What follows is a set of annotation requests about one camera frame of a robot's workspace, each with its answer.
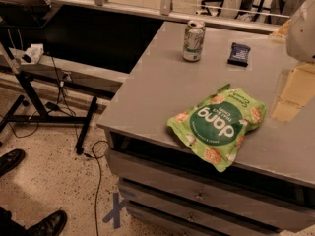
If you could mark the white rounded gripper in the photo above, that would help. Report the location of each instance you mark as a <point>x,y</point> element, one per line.
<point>302,33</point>

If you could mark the green white 7up can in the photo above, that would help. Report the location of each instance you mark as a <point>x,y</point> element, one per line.
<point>193,41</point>

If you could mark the green dang rice chip bag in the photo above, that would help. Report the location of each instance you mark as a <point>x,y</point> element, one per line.
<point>215,128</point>

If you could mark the dark blue snack bar wrapper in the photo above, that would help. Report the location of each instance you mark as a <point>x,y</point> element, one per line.
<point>239,54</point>

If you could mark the middle grey drawer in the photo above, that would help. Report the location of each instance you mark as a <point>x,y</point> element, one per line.
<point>189,212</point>

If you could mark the grey drawer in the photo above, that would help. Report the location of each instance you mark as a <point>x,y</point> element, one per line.
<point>189,212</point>
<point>168,221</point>
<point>251,205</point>

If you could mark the top grey drawer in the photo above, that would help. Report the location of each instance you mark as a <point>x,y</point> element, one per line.
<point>251,205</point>

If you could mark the bottom grey drawer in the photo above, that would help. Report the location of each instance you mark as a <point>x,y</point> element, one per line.
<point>168,221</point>

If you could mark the black power adapter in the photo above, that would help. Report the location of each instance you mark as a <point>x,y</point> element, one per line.
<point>52,106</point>

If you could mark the white box on desk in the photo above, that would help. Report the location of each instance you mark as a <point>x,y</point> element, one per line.
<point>33,54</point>

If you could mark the black shoe lower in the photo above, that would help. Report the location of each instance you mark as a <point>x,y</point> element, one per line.
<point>52,225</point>

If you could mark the black shoe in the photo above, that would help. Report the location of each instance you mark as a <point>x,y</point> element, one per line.
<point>10,160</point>
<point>52,225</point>

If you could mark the black shoe upper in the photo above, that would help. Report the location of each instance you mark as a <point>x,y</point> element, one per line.
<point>10,160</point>

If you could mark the black metal desk frame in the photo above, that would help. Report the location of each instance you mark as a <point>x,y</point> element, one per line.
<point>43,116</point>

